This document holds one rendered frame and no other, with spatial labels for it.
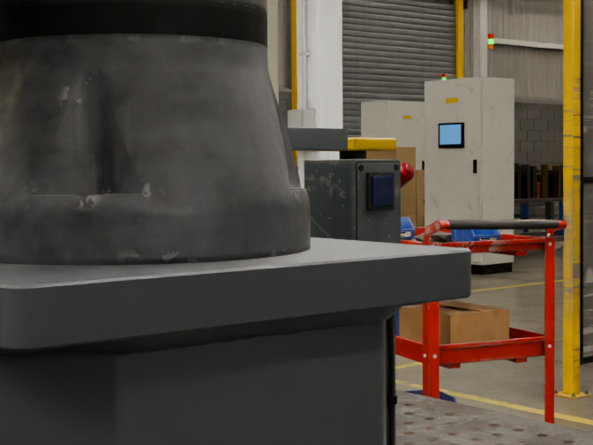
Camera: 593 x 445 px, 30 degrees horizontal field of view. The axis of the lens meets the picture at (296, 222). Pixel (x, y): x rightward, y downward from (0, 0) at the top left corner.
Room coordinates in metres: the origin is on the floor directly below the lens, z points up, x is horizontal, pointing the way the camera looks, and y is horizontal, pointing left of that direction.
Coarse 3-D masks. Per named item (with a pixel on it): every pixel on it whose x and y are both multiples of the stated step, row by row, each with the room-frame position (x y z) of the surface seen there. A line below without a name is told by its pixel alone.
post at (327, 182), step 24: (312, 168) 1.05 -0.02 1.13; (336, 168) 1.03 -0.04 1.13; (360, 168) 1.02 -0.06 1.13; (384, 168) 1.04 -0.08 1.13; (312, 192) 1.05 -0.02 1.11; (336, 192) 1.03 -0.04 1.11; (360, 192) 1.02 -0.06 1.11; (312, 216) 1.05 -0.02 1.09; (336, 216) 1.03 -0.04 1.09; (360, 216) 1.02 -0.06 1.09; (384, 216) 1.04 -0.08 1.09; (360, 240) 1.02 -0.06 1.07; (384, 240) 1.04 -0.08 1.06
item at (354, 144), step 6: (348, 138) 1.02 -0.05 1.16; (354, 138) 1.02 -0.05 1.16; (360, 138) 1.02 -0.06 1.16; (366, 138) 1.03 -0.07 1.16; (372, 138) 1.04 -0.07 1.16; (378, 138) 1.04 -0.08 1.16; (384, 138) 1.05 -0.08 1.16; (390, 138) 1.05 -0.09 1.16; (348, 144) 1.02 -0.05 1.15; (354, 144) 1.02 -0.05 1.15; (360, 144) 1.02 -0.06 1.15; (366, 144) 1.03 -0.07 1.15; (372, 144) 1.03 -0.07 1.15; (378, 144) 1.04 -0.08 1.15; (384, 144) 1.04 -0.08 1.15; (390, 144) 1.05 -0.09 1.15; (312, 150) 1.06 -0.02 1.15; (318, 150) 1.05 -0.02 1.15; (324, 150) 1.05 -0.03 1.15; (330, 150) 1.04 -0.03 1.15; (336, 150) 1.03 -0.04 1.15; (342, 150) 1.03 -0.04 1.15; (348, 150) 1.02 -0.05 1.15; (354, 150) 1.02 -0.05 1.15; (360, 150) 1.03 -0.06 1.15; (366, 150) 1.03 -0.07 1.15; (372, 150) 1.04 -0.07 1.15; (378, 150) 1.04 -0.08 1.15; (384, 150) 1.05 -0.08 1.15; (390, 150) 1.05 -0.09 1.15; (342, 156) 1.05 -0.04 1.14; (348, 156) 1.05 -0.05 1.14; (354, 156) 1.05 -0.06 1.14; (360, 156) 1.05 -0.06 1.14
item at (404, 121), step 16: (368, 112) 15.50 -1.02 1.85; (384, 112) 15.27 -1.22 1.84; (400, 112) 15.40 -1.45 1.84; (416, 112) 15.62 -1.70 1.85; (368, 128) 15.50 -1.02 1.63; (384, 128) 15.27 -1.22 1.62; (400, 128) 15.40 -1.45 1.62; (416, 128) 15.62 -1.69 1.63; (400, 144) 15.40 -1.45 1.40; (416, 144) 15.62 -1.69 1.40; (416, 160) 15.62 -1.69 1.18
